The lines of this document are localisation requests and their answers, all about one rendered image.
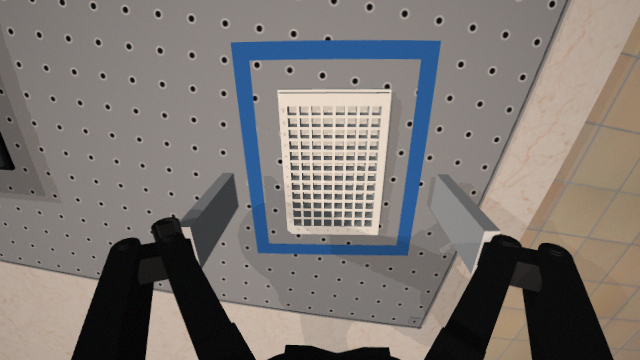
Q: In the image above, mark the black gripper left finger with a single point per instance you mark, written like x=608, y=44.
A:
x=117, y=322

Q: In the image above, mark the blue tape outline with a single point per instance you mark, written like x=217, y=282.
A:
x=427, y=51

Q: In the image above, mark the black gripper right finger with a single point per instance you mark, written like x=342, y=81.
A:
x=562, y=323

